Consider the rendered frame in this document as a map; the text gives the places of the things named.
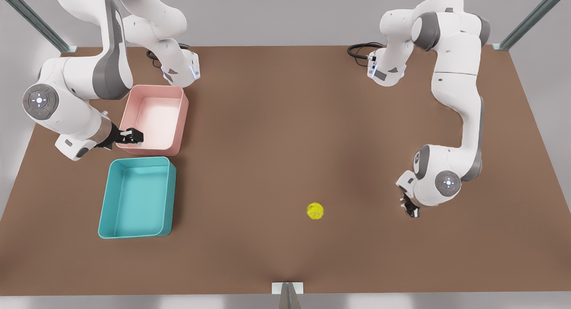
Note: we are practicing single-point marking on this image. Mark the pink rectangular bin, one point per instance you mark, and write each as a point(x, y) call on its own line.
point(155, 120)

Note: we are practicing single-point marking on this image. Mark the silver frame post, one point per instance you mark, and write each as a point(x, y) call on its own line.
point(531, 19)
point(38, 19)
point(288, 295)

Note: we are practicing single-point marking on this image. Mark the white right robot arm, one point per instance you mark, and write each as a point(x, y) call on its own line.
point(80, 77)

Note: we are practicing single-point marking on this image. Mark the yellow ball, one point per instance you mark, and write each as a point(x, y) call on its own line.
point(315, 211)

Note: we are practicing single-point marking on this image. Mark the teal rectangular bin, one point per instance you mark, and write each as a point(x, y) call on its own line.
point(137, 197)

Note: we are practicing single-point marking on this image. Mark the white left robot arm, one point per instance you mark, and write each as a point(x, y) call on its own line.
point(455, 63)

